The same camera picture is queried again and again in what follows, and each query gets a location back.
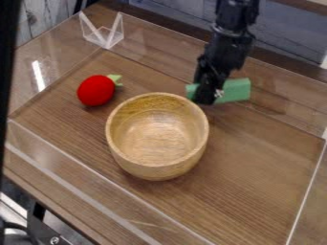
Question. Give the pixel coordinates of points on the clear acrylic corner bracket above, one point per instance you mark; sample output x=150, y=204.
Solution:
x=104, y=36

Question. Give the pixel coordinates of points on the red plush strawberry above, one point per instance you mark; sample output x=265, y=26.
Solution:
x=96, y=90

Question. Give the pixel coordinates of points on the black table leg frame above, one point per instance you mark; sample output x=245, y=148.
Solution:
x=41, y=233

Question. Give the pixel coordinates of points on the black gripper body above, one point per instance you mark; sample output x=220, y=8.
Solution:
x=232, y=42

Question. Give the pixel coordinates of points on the green rectangular block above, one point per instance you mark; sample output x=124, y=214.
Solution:
x=237, y=90

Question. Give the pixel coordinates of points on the clear acrylic tray wall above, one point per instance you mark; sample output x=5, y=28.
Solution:
x=60, y=156

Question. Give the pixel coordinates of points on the light wooden bowl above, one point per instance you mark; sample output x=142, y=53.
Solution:
x=157, y=133

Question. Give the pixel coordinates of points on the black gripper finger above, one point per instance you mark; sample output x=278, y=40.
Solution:
x=209, y=82

